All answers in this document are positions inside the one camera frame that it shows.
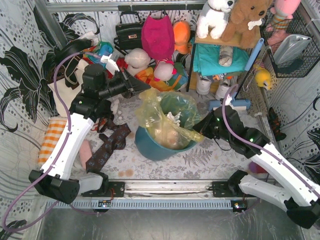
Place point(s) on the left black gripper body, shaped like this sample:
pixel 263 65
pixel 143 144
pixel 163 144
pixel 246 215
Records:
pixel 126 83

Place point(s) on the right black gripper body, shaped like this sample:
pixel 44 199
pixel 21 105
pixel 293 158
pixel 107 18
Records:
pixel 210 125

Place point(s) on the yellow plastic trash bag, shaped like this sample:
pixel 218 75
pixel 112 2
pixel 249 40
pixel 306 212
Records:
pixel 151 115

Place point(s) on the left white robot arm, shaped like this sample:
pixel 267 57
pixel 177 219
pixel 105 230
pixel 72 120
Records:
pixel 91 106

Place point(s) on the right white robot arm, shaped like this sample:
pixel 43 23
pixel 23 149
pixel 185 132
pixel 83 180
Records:
pixel 297 195

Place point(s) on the crumpled paper trash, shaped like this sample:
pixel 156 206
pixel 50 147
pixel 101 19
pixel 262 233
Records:
pixel 174 118

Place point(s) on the cream canvas tote bag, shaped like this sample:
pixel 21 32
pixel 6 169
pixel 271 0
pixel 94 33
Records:
pixel 68 94

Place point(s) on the blue plastic trash bin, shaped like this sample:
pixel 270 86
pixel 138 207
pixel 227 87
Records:
pixel 151 150

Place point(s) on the red cloth garment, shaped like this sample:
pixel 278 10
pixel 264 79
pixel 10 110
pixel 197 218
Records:
pixel 122 63

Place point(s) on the white plush bear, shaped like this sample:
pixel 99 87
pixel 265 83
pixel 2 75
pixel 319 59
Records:
pixel 137 62

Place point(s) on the pink white plush doll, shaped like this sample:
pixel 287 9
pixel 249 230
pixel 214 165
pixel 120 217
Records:
pixel 163 70

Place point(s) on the left white sneaker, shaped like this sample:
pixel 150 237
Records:
pixel 203 85

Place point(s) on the white sneaker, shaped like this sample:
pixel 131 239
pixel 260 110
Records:
pixel 222 89
pixel 203 85

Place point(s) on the right white sneaker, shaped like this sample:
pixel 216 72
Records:
pixel 222 89

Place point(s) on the colorful scarf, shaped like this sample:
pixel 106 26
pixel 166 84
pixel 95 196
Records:
pixel 101 49

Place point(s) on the purple orange sock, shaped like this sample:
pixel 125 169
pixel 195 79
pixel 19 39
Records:
pixel 256 169

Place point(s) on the black leather handbag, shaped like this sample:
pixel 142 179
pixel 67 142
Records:
pixel 128 35

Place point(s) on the dark patterned necktie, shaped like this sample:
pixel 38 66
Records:
pixel 113 137

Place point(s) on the black butterfly toy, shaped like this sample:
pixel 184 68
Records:
pixel 275 125

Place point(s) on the yellow plush duck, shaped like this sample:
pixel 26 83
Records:
pixel 262 76

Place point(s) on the teal folded cloth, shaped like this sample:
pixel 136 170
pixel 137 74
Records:
pixel 206 60

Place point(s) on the orange plush toy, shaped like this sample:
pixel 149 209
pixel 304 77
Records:
pixel 182 33

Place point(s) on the orange checkered towel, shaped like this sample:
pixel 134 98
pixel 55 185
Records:
pixel 51 137

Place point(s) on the pink sock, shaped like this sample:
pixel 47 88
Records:
pixel 85 153

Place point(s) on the wooden shelf board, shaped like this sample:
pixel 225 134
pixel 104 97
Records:
pixel 234 42

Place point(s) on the white plush dog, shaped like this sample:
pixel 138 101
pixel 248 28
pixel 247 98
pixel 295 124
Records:
pixel 213 18

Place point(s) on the silver pouch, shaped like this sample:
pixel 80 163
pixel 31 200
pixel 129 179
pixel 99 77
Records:
pixel 290 48

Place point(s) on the brown plush dog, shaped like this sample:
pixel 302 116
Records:
pixel 245 19

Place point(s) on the pink plush toy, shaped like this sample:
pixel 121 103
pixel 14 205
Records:
pixel 282 14

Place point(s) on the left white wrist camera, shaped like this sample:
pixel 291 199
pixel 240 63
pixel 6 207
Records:
pixel 105 58

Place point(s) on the blue handled broom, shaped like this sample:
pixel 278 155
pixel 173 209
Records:
pixel 240 104

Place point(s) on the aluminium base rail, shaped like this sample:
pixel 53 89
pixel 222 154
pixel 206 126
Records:
pixel 156 194

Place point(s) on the black wire basket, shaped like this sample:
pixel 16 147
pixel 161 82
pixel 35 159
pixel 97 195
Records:
pixel 305 62

